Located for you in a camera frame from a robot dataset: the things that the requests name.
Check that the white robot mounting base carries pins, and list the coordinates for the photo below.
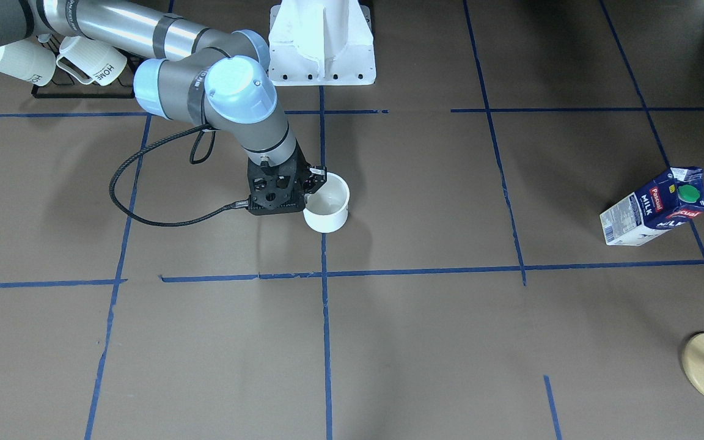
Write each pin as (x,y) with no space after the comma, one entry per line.
(322,43)

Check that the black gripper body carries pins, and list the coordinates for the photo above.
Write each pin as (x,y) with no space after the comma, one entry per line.
(316,177)

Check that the white smiley face mug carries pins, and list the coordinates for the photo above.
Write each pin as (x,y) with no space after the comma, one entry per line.
(327,209)

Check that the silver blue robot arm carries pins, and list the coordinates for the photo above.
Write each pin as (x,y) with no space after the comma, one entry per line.
(214,80)

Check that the black wire mug rack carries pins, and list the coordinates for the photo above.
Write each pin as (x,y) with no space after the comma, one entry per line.
(63,85)

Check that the blue Pascual milk carton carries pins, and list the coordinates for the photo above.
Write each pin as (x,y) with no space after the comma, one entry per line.
(673,198)

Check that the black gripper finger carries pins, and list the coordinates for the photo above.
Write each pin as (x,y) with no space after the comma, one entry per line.
(317,177)

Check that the white ribbed HOME mug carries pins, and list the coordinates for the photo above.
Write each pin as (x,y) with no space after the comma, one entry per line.
(90,61)

